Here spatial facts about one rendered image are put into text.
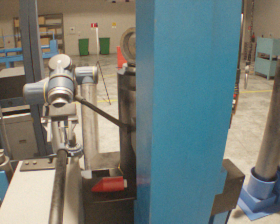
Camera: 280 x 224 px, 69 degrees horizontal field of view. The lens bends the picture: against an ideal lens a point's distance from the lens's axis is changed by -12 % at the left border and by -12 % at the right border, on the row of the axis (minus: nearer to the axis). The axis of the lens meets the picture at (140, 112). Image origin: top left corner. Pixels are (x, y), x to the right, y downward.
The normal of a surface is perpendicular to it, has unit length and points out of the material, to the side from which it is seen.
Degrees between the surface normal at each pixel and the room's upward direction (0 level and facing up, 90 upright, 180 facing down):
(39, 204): 0
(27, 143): 90
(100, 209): 90
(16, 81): 90
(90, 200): 0
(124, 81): 90
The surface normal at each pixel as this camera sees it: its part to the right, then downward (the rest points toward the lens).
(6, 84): 0.36, 0.34
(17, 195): 0.00, -0.93
